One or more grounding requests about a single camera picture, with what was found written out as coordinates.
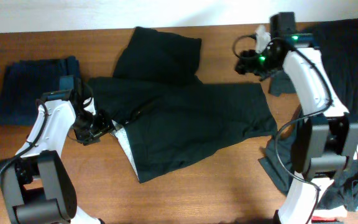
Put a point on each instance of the red white garment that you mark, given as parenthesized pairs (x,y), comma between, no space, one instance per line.
(330,215)

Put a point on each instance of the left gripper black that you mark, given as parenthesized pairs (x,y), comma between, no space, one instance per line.
(103,125)

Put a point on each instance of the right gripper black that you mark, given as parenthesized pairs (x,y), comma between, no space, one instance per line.
(246,62)

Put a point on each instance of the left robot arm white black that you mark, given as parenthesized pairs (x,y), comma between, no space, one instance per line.
(35,185)

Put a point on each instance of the folded navy blue garment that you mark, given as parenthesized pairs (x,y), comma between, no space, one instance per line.
(25,81)

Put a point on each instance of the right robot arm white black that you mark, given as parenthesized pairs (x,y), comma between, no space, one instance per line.
(327,140)

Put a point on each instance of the black t-shirt with white print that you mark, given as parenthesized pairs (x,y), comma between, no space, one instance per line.
(338,43)

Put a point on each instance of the black shorts with zipper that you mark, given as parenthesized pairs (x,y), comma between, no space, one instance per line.
(165,117)

